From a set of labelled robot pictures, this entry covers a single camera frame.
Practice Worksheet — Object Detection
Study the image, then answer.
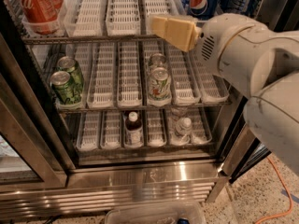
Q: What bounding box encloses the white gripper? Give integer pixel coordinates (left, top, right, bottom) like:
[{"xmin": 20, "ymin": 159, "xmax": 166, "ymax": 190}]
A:
[{"xmin": 149, "ymin": 13, "xmax": 265, "ymax": 78}]

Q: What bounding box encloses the blue pepsi can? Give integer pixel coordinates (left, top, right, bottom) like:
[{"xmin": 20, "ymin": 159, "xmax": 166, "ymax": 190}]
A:
[{"xmin": 187, "ymin": 0, "xmax": 219, "ymax": 20}]

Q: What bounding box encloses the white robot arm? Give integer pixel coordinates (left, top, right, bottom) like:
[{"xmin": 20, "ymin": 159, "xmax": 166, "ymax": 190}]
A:
[{"xmin": 149, "ymin": 13, "xmax": 299, "ymax": 174}]

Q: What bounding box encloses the rear white green soda can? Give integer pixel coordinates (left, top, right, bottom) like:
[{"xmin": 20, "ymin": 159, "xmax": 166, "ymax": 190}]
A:
[{"xmin": 149, "ymin": 53, "xmax": 166, "ymax": 69}]

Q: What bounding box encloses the white green soda can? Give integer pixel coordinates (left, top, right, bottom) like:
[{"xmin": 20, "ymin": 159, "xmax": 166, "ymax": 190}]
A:
[
  {"xmin": 149, "ymin": 53, "xmax": 166, "ymax": 69},
  {"xmin": 149, "ymin": 67, "xmax": 171, "ymax": 101}
]

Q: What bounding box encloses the white plastic can tray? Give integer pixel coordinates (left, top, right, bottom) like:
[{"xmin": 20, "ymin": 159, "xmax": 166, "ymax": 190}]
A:
[
  {"xmin": 106, "ymin": 0, "xmax": 141, "ymax": 35},
  {"xmin": 64, "ymin": 0, "xmax": 107, "ymax": 37},
  {"xmin": 143, "ymin": 0, "xmax": 178, "ymax": 35}
]

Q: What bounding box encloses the front white green soda can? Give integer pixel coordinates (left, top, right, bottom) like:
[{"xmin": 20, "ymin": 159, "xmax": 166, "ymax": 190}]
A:
[{"xmin": 149, "ymin": 67, "xmax": 171, "ymax": 101}]

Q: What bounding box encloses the stainless steel display fridge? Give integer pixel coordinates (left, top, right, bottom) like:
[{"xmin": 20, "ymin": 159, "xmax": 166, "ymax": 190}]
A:
[{"xmin": 0, "ymin": 0, "xmax": 299, "ymax": 221}]

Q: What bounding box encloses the open fridge glass door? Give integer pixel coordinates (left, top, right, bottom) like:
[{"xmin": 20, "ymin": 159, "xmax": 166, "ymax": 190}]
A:
[{"xmin": 229, "ymin": 131, "xmax": 271, "ymax": 184}]

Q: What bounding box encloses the front red cola can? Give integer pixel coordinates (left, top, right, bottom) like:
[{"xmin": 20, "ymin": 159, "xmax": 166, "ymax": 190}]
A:
[{"xmin": 19, "ymin": 0, "xmax": 59, "ymax": 35}]

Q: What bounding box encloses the blue can in bin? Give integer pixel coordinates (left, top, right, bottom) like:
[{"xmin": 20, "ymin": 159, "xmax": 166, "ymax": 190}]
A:
[{"xmin": 177, "ymin": 218, "xmax": 190, "ymax": 224}]

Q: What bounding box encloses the rear clear water bottle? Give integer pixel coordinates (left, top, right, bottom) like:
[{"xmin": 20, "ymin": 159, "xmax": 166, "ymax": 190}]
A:
[{"xmin": 170, "ymin": 107, "xmax": 187, "ymax": 121}]

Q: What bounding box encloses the clear water bottle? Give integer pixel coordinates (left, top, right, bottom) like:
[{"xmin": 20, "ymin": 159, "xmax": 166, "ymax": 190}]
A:
[
  {"xmin": 170, "ymin": 107, "xmax": 187, "ymax": 121},
  {"xmin": 175, "ymin": 118, "xmax": 192, "ymax": 143}
]

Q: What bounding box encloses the front clear water bottle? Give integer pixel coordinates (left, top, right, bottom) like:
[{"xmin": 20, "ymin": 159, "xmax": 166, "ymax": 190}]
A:
[{"xmin": 175, "ymin": 118, "xmax": 192, "ymax": 143}]

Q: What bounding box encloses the brown juice bottle white cap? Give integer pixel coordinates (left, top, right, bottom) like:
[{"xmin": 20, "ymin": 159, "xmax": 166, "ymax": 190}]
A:
[{"xmin": 125, "ymin": 111, "xmax": 143, "ymax": 147}]

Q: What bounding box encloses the clear plastic bin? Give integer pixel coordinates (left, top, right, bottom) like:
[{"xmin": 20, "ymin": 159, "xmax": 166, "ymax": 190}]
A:
[{"xmin": 105, "ymin": 201, "xmax": 206, "ymax": 224}]

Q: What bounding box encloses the middle wire shelf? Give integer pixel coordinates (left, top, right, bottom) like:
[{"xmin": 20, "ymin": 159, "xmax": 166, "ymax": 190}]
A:
[{"xmin": 57, "ymin": 99, "xmax": 232, "ymax": 114}]

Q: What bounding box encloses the wire shelf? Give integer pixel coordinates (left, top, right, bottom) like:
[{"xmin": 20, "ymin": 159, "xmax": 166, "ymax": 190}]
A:
[
  {"xmin": 57, "ymin": 99, "xmax": 232, "ymax": 114},
  {"xmin": 19, "ymin": 35, "xmax": 161, "ymax": 45}
]

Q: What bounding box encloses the top wire shelf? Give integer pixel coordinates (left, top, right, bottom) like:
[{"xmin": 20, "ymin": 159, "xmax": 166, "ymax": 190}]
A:
[{"xmin": 19, "ymin": 35, "xmax": 161, "ymax": 45}]

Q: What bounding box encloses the orange power cable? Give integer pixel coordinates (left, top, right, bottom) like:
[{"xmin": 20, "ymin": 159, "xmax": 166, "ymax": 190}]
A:
[{"xmin": 254, "ymin": 156, "xmax": 294, "ymax": 224}]

